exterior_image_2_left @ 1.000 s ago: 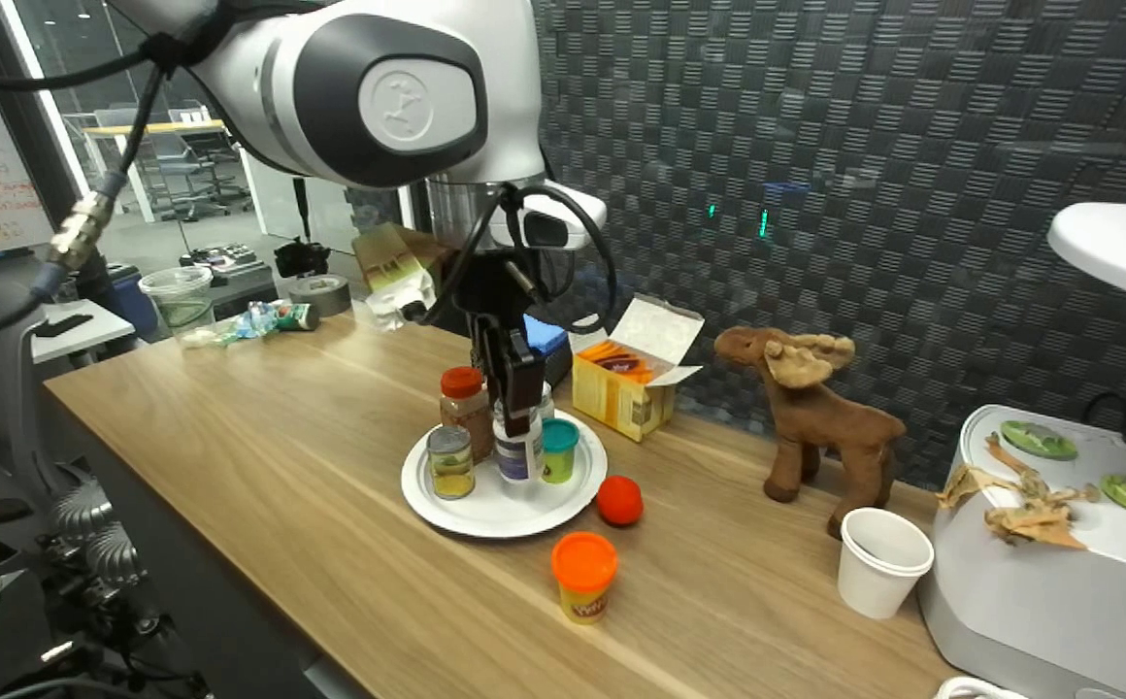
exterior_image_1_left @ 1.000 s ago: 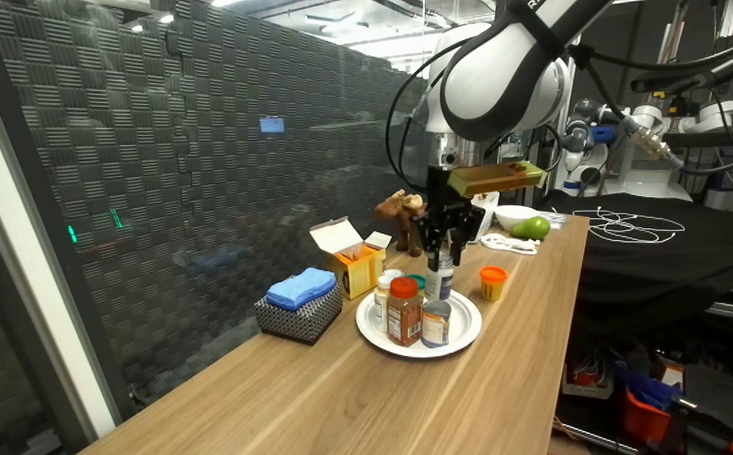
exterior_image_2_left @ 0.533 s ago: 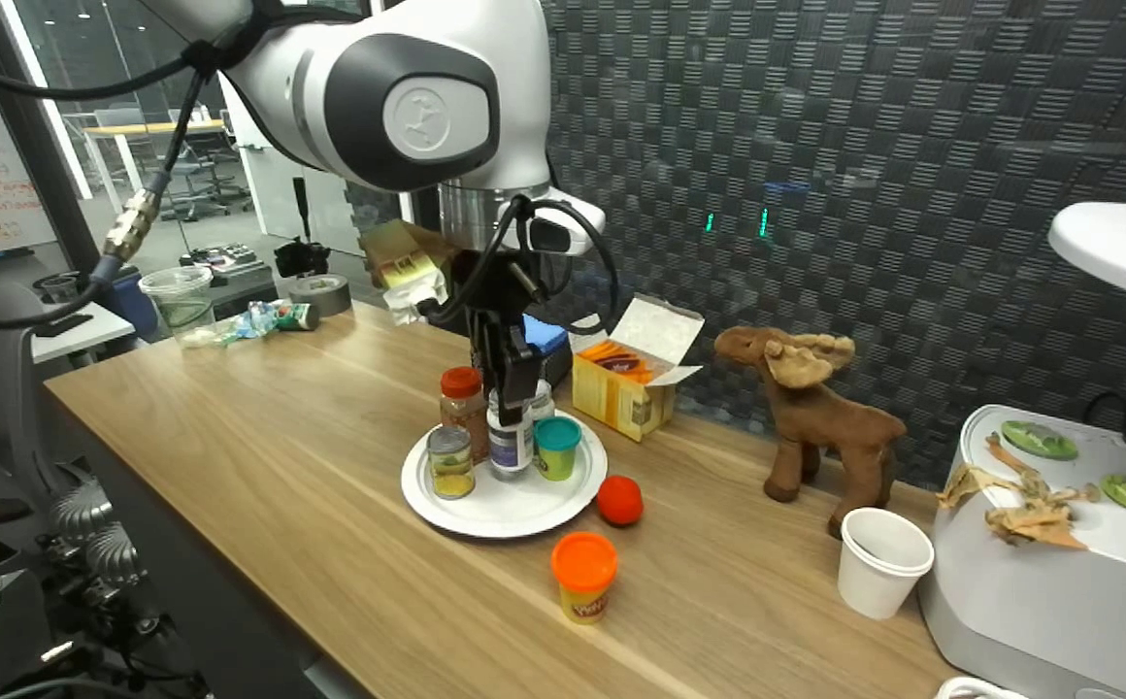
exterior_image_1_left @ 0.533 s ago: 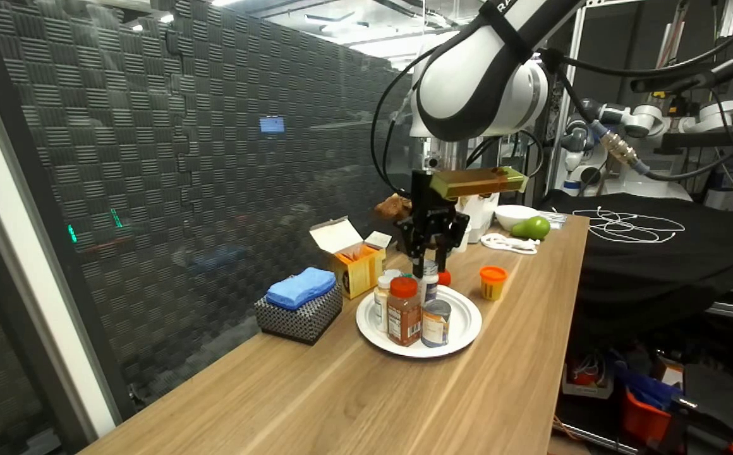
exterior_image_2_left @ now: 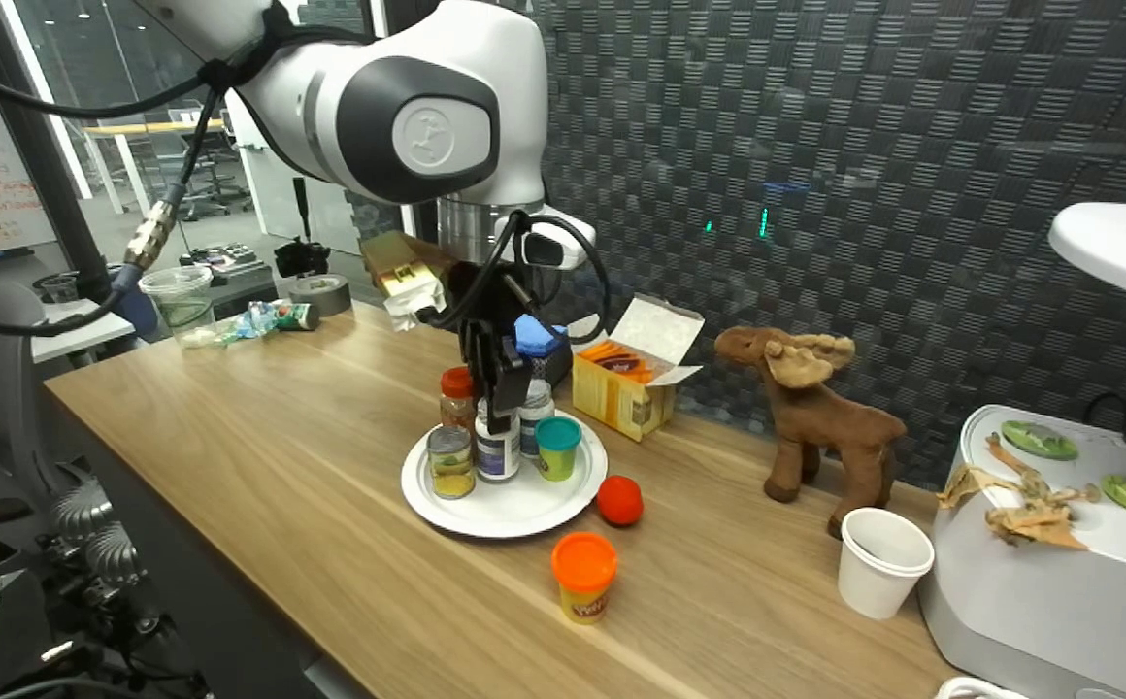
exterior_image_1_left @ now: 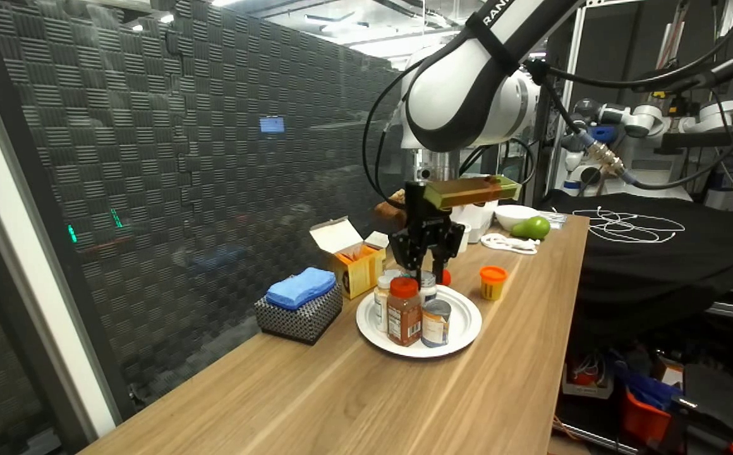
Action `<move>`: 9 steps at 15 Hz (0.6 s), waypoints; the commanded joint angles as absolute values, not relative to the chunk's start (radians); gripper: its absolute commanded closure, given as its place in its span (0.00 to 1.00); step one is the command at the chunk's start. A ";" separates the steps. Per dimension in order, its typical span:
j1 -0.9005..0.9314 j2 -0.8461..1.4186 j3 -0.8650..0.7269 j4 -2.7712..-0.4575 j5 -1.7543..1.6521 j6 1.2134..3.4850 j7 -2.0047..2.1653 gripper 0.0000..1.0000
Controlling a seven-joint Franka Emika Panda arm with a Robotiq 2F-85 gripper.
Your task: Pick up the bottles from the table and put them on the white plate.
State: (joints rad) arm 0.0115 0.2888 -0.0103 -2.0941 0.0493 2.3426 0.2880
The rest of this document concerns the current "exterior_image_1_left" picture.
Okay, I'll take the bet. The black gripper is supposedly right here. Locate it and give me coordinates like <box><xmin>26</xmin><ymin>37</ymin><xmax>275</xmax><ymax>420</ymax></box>
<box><xmin>388</xmin><ymin>180</ymin><xmax>469</xmax><ymax>281</ymax></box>

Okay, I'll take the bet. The brown spice bottle orange cap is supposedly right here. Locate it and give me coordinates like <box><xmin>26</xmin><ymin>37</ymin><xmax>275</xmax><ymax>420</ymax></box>
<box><xmin>384</xmin><ymin>276</ymin><xmax>424</xmax><ymax>349</ymax></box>

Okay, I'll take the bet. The yellow tub orange lid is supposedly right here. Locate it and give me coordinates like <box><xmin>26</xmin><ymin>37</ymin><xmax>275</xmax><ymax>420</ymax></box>
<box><xmin>479</xmin><ymin>262</ymin><xmax>510</xmax><ymax>304</ymax></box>

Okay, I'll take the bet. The small tin can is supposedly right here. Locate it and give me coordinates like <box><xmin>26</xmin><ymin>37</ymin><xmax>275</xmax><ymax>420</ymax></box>
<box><xmin>421</xmin><ymin>298</ymin><xmax>456</xmax><ymax>350</ymax></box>

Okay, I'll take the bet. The white paper plate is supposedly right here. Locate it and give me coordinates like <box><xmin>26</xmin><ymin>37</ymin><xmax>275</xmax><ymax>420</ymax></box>
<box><xmin>354</xmin><ymin>281</ymin><xmax>486</xmax><ymax>360</ymax></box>

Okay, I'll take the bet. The open yellow cardboard box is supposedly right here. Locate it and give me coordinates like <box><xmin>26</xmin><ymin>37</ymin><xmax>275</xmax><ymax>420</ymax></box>
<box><xmin>308</xmin><ymin>214</ymin><xmax>394</xmax><ymax>301</ymax></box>

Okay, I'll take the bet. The white crumpled wrapper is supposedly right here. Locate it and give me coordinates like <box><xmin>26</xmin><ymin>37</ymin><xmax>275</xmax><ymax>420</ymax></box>
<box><xmin>479</xmin><ymin>229</ymin><xmax>543</xmax><ymax>258</ymax></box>

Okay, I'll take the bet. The white bowl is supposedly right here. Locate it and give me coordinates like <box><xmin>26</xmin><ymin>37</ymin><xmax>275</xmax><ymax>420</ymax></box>
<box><xmin>493</xmin><ymin>202</ymin><xmax>541</xmax><ymax>233</ymax></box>

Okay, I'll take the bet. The green pear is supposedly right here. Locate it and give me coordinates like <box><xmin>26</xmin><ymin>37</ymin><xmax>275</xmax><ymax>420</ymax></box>
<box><xmin>508</xmin><ymin>214</ymin><xmax>553</xmax><ymax>242</ymax></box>

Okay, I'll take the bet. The white background machine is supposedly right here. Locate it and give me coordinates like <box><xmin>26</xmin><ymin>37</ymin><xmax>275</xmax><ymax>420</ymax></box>
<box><xmin>553</xmin><ymin>99</ymin><xmax>733</xmax><ymax>202</ymax></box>

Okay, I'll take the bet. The blue plastic item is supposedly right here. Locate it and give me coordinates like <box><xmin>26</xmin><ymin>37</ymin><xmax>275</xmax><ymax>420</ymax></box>
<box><xmin>617</xmin><ymin>368</ymin><xmax>681</xmax><ymax>412</ymax></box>

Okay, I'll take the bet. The red plastic bin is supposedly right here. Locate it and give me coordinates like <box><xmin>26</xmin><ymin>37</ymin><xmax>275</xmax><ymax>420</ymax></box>
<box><xmin>620</xmin><ymin>386</ymin><xmax>678</xmax><ymax>450</ymax></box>

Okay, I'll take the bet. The black robot cable with connector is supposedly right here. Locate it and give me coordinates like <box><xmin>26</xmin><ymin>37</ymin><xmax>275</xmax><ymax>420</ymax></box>
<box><xmin>527</xmin><ymin>14</ymin><xmax>733</xmax><ymax>194</ymax></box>

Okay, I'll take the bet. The white coiled cable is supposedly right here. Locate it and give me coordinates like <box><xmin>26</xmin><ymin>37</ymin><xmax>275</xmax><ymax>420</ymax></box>
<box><xmin>572</xmin><ymin>205</ymin><xmax>689</xmax><ymax>248</ymax></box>

